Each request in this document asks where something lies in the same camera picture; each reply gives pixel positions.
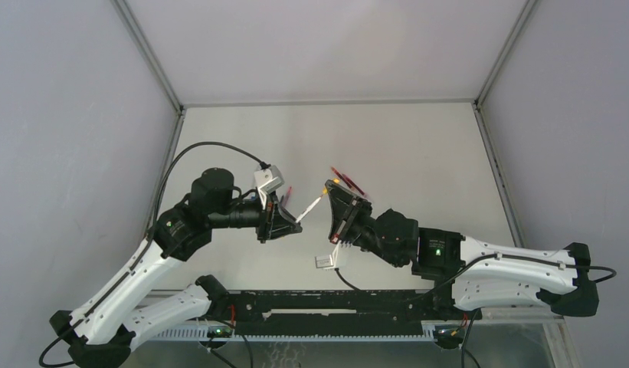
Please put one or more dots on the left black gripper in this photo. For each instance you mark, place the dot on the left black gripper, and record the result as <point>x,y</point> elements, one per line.
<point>275,221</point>

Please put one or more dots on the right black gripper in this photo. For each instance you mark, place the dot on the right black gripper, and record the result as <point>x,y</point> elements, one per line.
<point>346,210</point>

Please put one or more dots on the white marker orange tip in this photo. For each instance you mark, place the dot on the white marker orange tip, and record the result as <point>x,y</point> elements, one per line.
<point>311,206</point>

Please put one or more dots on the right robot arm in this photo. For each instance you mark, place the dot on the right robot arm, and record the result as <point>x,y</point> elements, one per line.
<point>467,273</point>

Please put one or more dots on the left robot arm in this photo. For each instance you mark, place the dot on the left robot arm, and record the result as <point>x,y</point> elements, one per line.
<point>105,330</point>

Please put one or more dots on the pink gel pen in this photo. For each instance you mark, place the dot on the pink gel pen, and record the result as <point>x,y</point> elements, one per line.
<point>287,194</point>

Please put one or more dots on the dark red gel pen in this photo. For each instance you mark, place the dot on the dark red gel pen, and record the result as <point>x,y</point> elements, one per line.
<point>340,177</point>

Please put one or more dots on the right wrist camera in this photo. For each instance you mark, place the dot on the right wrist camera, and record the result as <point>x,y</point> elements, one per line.
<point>336,259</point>

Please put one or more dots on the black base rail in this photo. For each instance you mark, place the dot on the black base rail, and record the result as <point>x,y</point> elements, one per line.
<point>345,313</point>

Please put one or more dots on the white cable tray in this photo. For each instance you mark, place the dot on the white cable tray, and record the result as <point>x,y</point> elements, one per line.
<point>193,333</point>

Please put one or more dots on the aluminium frame back rail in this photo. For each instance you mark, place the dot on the aluminium frame back rail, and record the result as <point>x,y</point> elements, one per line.
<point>331,102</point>

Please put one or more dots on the aluminium frame left post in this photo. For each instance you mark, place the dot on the aluminium frame left post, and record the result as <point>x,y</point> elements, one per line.
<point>144,46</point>

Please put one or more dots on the aluminium frame post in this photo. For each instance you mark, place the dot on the aluminium frame post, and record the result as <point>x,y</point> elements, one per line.
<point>479,110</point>
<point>144,46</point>

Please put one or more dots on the aluminium frame right post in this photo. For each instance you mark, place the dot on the aluminium frame right post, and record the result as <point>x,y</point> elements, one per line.
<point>479,110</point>

